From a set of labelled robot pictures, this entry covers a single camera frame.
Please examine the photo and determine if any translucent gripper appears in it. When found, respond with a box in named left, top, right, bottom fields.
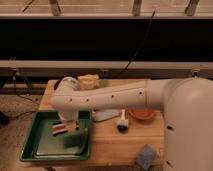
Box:
left=59, top=112, right=79, bottom=132

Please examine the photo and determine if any striped whiteboard eraser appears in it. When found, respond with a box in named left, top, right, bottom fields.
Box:
left=51, top=121, right=80, bottom=137

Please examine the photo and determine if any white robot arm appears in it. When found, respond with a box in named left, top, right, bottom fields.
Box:
left=51, top=77, right=213, bottom=171

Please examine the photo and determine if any green plastic tray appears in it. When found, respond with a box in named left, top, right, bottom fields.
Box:
left=20, top=111, right=93, bottom=162

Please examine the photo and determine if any light blue cloth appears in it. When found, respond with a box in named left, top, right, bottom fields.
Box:
left=94, top=109, right=120, bottom=122

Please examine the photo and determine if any dark red bowl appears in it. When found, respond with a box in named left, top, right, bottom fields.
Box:
left=54, top=80, right=61, bottom=90

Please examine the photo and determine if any yellow sponge block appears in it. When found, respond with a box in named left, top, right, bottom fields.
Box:
left=78, top=74, right=99, bottom=90

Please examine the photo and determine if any green cup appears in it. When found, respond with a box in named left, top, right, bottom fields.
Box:
left=99, top=79, right=109, bottom=88

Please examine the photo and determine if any black and white brush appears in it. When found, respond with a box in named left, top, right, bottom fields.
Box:
left=117, top=110, right=129, bottom=133

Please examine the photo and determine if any orange plate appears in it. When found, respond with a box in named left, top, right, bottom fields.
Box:
left=129, top=109, right=154, bottom=120

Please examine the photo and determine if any blue sponge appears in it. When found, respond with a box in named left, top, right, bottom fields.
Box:
left=135, top=144, right=157, bottom=171

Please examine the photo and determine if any black floor cable left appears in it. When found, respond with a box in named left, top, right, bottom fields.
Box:
left=11, top=70, right=42, bottom=120

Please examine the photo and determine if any black hanging cable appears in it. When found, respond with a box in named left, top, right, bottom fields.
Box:
left=117, top=9, right=157, bottom=77

